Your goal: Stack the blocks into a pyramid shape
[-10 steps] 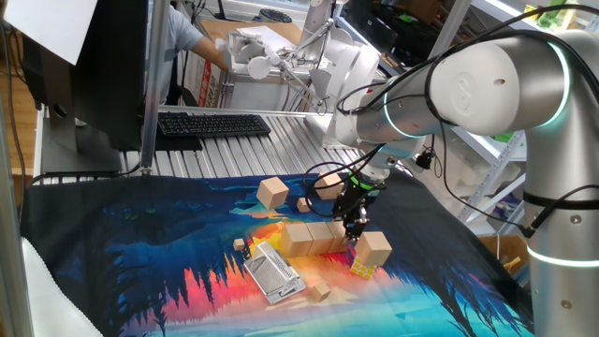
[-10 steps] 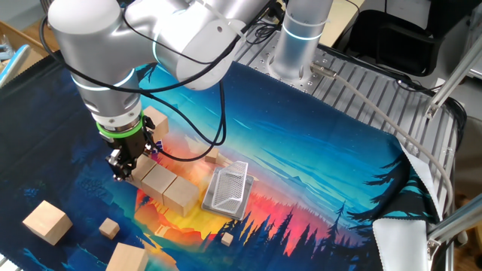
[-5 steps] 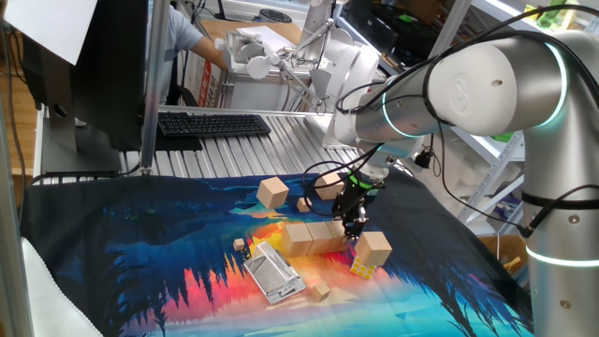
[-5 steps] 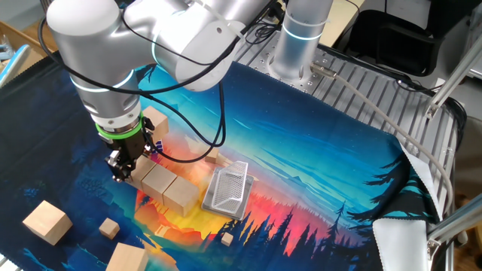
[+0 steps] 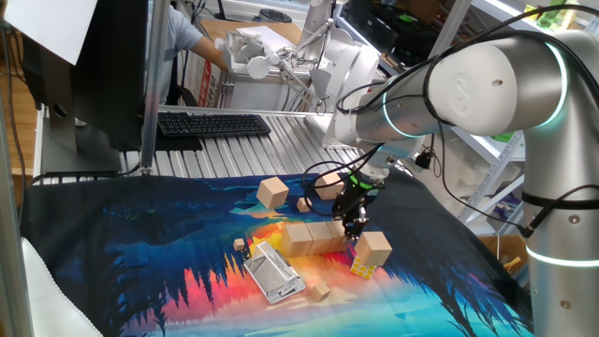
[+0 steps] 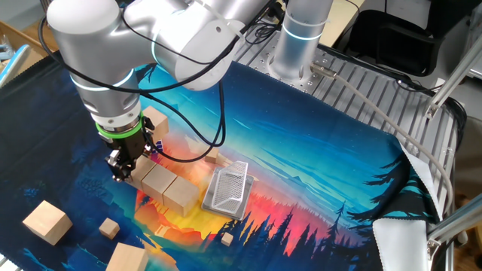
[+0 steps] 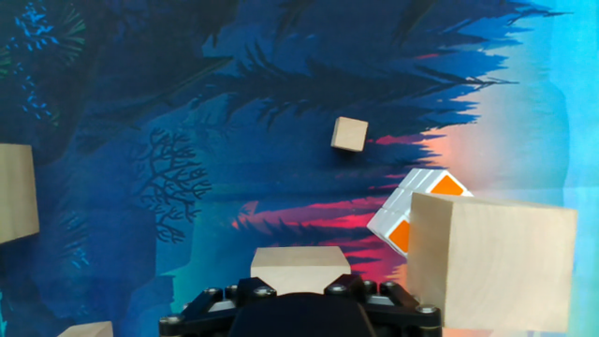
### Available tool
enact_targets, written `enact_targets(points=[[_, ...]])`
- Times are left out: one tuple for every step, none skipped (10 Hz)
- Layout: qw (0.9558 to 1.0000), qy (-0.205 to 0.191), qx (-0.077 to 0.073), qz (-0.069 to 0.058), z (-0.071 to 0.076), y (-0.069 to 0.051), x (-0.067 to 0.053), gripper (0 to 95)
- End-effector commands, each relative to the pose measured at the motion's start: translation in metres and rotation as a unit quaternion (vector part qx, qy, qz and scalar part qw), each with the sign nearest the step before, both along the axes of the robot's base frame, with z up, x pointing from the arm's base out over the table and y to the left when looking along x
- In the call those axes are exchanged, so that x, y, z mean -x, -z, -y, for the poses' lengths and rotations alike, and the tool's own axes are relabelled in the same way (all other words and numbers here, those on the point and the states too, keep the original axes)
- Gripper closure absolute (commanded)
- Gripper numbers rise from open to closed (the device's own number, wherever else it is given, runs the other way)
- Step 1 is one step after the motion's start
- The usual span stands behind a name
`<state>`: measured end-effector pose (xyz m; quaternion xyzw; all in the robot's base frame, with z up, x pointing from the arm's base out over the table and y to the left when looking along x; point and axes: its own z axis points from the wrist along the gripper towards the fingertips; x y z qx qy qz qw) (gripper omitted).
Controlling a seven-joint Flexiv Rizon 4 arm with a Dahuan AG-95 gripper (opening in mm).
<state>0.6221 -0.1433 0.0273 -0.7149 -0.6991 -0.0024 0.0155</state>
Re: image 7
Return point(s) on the colourful forest print cloth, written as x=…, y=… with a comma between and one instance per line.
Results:
x=299, y=93

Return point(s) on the large wooden cube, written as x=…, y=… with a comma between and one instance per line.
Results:
x=299, y=267
x=491, y=262
x=16, y=192

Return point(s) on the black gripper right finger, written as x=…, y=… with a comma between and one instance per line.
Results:
x=402, y=313

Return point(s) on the small wooden cube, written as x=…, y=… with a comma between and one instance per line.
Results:
x=349, y=134
x=86, y=330

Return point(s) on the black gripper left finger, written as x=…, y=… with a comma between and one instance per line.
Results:
x=206, y=309

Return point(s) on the Rubik's cube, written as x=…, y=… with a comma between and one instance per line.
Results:
x=398, y=210

